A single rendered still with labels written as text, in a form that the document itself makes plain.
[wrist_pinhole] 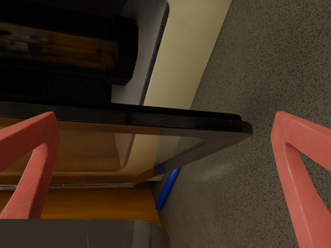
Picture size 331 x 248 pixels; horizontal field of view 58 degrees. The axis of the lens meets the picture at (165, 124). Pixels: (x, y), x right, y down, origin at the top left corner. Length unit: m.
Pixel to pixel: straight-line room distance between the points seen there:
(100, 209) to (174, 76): 0.25
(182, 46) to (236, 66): 0.07
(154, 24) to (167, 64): 0.05
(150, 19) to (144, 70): 0.06
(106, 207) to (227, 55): 0.31
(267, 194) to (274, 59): 0.12
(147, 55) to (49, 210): 0.28
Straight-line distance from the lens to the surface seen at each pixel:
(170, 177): 0.46
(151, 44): 0.38
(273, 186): 0.29
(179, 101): 0.41
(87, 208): 0.52
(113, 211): 0.52
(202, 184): 0.39
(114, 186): 0.48
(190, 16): 0.36
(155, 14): 0.38
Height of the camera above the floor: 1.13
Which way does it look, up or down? 22 degrees down
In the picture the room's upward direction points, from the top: 86 degrees counter-clockwise
